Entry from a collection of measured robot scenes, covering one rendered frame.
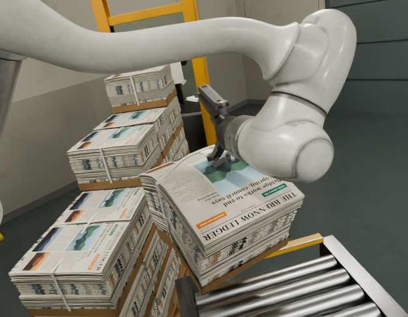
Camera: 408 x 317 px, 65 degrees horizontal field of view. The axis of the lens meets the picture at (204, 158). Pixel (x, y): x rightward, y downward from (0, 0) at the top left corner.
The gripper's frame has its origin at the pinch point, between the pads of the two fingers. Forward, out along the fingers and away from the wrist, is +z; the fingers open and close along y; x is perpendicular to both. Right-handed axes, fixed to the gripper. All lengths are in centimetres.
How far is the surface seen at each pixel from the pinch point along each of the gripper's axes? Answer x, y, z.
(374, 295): 28, 51, -29
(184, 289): -13, 50, 4
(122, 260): -26, 53, 38
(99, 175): -21, 32, 86
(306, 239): 28, 47, -4
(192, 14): 75, -40, 148
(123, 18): 35, -48, 179
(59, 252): -46, 44, 47
